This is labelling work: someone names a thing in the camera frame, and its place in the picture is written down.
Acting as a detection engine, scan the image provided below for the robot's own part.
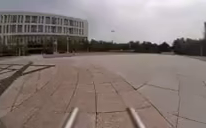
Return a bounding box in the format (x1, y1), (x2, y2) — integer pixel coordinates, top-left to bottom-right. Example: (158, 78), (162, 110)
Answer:
(63, 106), (80, 128)
(127, 106), (147, 128)

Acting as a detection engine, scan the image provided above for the paved stone plaza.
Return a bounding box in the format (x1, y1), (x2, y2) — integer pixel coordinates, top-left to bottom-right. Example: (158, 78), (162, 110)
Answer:
(0, 51), (206, 128)

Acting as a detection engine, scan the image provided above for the curved white multi-storey building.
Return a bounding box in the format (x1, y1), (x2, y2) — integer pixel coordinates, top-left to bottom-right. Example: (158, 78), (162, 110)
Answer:
(0, 11), (89, 56)

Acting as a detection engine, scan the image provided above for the tall pole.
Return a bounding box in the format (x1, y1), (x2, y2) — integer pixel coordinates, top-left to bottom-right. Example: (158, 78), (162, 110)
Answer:
(203, 21), (206, 40)

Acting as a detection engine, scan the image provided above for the low raised planter bed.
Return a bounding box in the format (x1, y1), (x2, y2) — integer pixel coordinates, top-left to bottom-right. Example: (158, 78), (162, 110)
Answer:
(42, 52), (76, 59)

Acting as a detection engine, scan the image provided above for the row of trees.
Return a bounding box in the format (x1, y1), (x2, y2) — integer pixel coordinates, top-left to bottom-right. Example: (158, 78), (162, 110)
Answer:
(70, 37), (206, 57)

